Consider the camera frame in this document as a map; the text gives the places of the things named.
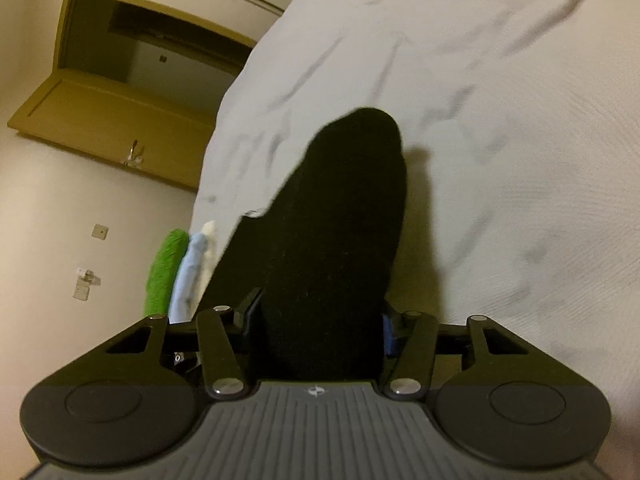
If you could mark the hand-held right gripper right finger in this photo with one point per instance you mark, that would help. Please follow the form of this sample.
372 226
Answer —
389 335

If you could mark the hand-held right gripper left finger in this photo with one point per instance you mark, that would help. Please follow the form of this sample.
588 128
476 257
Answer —
250 320

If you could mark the black garment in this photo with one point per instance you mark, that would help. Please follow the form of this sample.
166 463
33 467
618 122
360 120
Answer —
340 235

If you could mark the light blue folded cloth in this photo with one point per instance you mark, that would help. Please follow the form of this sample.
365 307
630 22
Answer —
190 275

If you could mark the white folded cloth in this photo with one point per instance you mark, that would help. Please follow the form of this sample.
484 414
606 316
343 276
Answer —
210 230

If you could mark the green fluffy cloth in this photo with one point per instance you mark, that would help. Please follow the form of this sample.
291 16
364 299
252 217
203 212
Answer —
162 270

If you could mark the wooden door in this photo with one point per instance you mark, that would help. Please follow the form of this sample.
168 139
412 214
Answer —
100 120

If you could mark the white bed duvet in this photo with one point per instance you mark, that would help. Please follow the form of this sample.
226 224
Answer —
500 110

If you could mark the white wall fixture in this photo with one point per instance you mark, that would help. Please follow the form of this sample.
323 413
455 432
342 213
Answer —
82 282

